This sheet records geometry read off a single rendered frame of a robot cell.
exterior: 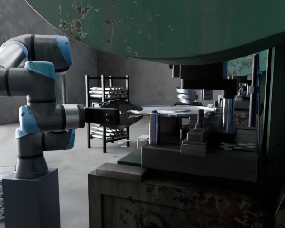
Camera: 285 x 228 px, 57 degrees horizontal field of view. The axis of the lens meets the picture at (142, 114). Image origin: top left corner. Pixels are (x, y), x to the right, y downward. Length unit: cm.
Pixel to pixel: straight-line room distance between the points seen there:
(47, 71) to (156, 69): 727
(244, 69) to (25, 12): 543
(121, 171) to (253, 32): 49
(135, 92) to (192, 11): 780
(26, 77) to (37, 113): 10
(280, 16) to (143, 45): 20
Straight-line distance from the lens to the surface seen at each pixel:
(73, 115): 76
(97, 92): 337
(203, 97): 87
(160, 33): 44
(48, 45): 109
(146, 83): 806
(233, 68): 220
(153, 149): 72
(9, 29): 638
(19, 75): 75
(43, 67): 74
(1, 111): 612
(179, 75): 83
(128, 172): 72
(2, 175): 200
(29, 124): 74
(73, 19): 52
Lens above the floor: 89
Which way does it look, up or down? 7 degrees down
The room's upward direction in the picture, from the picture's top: straight up
